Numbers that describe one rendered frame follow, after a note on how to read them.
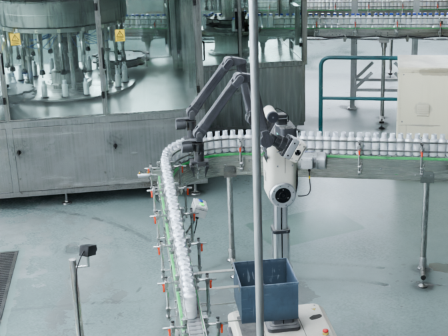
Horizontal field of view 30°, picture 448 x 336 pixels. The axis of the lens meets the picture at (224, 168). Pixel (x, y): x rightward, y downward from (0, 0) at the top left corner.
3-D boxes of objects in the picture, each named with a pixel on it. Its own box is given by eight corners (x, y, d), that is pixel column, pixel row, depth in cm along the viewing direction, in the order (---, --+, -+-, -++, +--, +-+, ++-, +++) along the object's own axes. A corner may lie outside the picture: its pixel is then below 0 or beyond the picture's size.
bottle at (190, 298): (187, 313, 406) (185, 282, 400) (199, 315, 404) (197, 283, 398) (183, 319, 400) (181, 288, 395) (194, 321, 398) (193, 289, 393)
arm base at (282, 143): (290, 134, 479) (280, 152, 482) (278, 128, 477) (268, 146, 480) (293, 139, 471) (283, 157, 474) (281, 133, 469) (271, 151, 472)
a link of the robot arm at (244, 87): (246, 53, 500) (243, 51, 510) (224, 59, 499) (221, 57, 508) (261, 124, 512) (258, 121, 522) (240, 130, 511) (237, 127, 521)
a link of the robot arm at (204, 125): (247, 79, 458) (243, 77, 469) (238, 73, 456) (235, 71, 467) (201, 143, 462) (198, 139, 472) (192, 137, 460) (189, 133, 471)
